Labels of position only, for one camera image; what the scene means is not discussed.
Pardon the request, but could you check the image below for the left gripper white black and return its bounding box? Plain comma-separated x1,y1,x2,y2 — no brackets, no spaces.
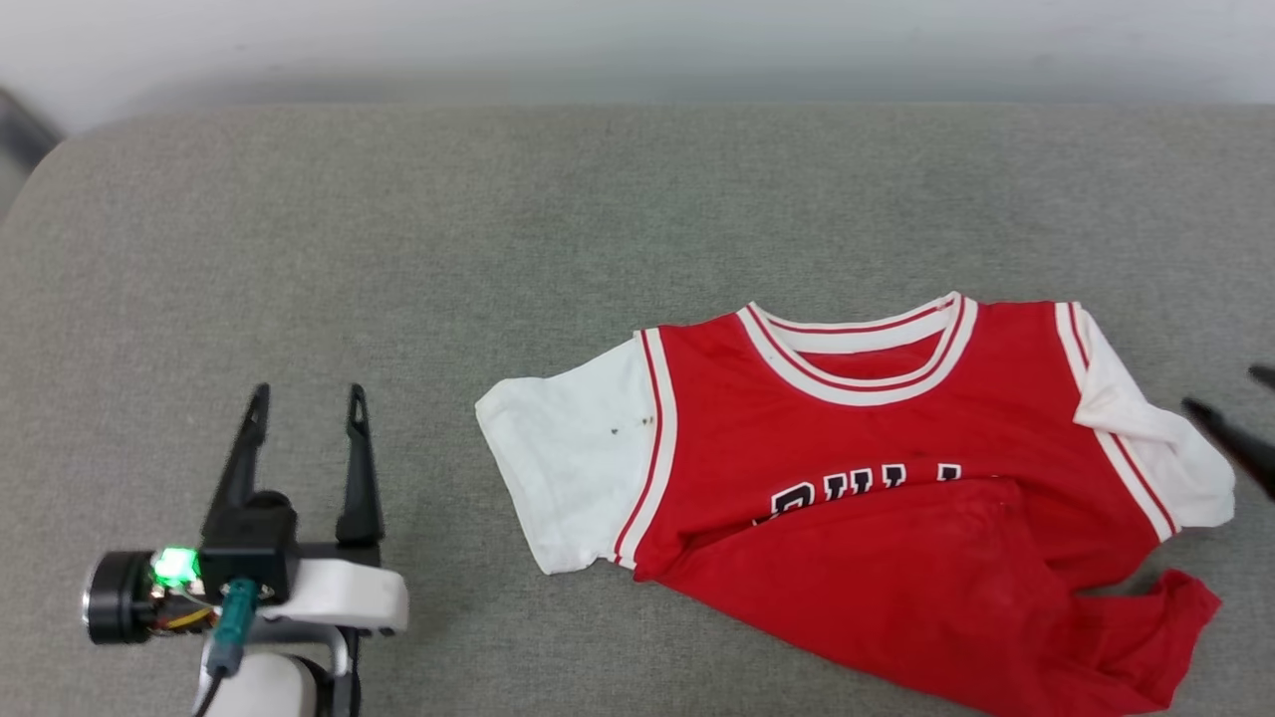
84,383,410,646

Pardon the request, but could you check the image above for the red and white basketball jersey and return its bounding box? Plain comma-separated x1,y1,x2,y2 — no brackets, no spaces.
475,291,1236,717

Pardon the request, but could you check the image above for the grey metal pole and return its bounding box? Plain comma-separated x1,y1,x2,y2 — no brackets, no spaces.
0,88,61,175

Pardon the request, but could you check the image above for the black cable with teal connector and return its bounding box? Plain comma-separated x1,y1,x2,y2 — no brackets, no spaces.
192,578,262,717

